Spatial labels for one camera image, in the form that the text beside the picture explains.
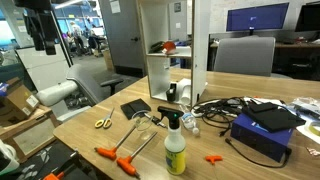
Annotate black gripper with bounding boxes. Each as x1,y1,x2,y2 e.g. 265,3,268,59
13,0,58,56

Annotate white open shelf unit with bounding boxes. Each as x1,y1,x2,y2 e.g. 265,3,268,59
135,0,212,108

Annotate spray bottle with black trigger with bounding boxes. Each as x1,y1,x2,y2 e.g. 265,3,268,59
156,105,187,176

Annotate standing person in white shirt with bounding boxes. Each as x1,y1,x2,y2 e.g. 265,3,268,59
68,20,85,56

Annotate white cabinet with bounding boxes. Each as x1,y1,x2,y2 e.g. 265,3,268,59
15,43,72,92

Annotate white padded cylinder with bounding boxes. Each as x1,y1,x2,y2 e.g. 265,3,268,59
35,79,79,108

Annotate grey office chair with armrest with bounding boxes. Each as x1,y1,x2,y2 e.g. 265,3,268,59
65,63,125,108

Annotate grey door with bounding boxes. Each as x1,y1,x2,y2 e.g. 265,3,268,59
98,0,147,78

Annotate wooden side table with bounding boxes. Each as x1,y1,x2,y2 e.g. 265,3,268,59
0,104,63,164

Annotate black flat object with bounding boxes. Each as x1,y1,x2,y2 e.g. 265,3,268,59
148,40,165,54

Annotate black folded wallet pad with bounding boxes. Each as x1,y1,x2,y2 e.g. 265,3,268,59
119,97,152,121

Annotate red round object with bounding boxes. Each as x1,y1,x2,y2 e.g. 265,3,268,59
161,40,178,56

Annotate white plastic container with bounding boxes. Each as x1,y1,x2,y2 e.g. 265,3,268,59
0,139,21,176

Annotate clear drinking glass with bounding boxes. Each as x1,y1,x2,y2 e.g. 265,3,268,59
131,109,155,141

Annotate black and orange tool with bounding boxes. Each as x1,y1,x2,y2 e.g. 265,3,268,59
42,150,82,180

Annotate small black adapter plug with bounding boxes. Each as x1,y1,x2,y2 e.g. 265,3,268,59
143,112,168,130

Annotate white paper roll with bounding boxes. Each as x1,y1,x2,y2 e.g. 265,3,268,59
176,78,192,106

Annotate wide blue screen monitor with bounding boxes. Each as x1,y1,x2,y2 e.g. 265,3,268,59
225,2,291,36

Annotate blue cardboard box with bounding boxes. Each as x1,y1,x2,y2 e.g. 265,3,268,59
230,113,295,164

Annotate black flat pouch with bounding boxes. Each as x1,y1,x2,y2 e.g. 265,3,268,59
241,101,307,133

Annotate dark computer monitor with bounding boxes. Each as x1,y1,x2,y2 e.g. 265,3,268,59
294,1,320,33

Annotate clear plastic bag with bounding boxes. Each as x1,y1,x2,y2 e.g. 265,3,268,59
289,96,320,118

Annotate white paper sheet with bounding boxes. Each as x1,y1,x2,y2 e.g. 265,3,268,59
294,114,320,145

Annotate yellow handled scissors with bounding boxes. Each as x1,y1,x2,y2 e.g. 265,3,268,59
94,107,116,130

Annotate orange T-handle hex key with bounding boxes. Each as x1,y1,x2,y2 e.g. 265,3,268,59
93,123,138,161
115,131,159,179

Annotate tangled black cable bundle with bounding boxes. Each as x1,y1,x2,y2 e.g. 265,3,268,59
189,96,249,138

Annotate small orange T-handle key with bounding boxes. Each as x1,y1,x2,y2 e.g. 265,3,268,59
204,154,224,166

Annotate single black cable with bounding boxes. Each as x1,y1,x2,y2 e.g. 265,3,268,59
224,137,293,169

